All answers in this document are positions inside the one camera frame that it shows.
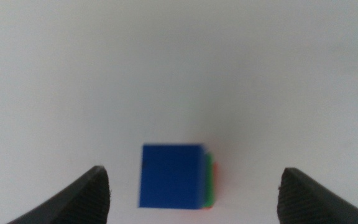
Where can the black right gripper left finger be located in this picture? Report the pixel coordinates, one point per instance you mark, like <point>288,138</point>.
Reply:
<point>82,202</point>

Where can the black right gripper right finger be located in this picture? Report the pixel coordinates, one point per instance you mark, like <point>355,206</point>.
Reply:
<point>306,205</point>

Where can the blue cube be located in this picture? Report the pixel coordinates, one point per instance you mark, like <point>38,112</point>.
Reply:
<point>171,175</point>

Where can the red cube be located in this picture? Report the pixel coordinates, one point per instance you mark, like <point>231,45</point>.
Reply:
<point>215,177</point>

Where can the green cube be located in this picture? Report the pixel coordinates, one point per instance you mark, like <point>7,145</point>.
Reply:
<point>209,180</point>

